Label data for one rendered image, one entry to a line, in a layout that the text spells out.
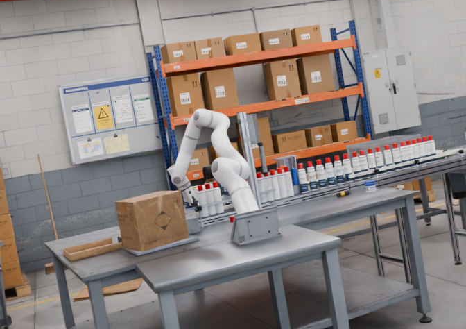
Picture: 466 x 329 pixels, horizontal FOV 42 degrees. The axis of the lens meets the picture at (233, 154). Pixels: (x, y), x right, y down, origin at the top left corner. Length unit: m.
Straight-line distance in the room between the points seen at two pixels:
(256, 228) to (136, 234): 0.66
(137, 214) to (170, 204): 0.20
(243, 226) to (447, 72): 7.60
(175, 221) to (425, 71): 7.23
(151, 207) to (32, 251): 5.07
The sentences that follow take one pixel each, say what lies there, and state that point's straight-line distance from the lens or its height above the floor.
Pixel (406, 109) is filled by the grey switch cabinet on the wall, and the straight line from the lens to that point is 9.44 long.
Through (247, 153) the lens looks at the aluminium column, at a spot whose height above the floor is 1.23.
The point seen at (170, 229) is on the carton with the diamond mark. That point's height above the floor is 0.93.
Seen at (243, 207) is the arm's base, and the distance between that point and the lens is 3.23.
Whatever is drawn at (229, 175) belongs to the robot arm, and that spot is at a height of 1.17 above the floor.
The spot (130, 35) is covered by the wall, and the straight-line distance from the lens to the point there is 8.47.
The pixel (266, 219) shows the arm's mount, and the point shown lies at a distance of 3.16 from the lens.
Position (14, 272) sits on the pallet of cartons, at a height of 0.28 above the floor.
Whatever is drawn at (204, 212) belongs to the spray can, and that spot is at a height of 0.91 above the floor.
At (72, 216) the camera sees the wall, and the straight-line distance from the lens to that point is 8.29.
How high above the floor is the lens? 1.46
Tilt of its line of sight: 3 degrees down
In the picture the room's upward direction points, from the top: 10 degrees counter-clockwise
